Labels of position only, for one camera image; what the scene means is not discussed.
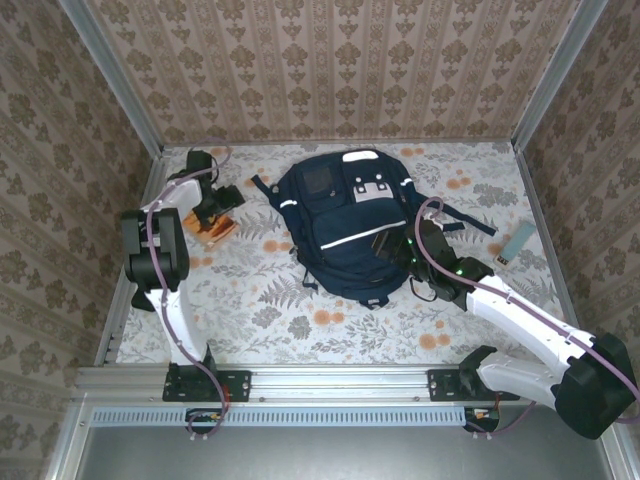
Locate orange paperback book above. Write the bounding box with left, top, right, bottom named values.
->
left=182, top=209, right=240, bottom=249

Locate light blue pencil case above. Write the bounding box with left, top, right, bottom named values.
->
left=492, top=221, right=537, bottom=269

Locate navy blue backpack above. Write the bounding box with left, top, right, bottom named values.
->
left=251, top=147, right=499, bottom=312

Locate floral tablecloth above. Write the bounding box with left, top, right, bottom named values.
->
left=115, top=141, right=577, bottom=367

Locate black wiring junction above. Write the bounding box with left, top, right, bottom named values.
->
left=462, top=405, right=502, bottom=434
left=185, top=407, right=232, bottom=435

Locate grey metal panel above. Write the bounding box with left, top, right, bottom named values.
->
left=74, top=424, right=619, bottom=480

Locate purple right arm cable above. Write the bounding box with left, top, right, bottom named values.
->
left=413, top=196, right=640, bottom=442

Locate thin black right camera cable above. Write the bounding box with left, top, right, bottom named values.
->
left=409, top=277, right=439, bottom=302

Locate aluminium side rail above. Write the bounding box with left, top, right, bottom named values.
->
left=513, top=143, right=585, bottom=364
left=94, top=147, right=171, bottom=369

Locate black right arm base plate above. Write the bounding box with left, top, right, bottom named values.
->
left=428, top=368, right=521, bottom=402

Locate aluminium frame post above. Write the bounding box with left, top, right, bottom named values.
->
left=512, top=0, right=609, bottom=152
left=57, top=0, right=166, bottom=157

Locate aluminium mounting rail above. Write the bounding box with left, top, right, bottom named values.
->
left=72, top=363, right=619, bottom=401

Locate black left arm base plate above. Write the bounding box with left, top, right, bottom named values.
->
left=162, top=364, right=252, bottom=402

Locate grey slotted cable duct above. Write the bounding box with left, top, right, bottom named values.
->
left=91, top=407, right=469, bottom=428

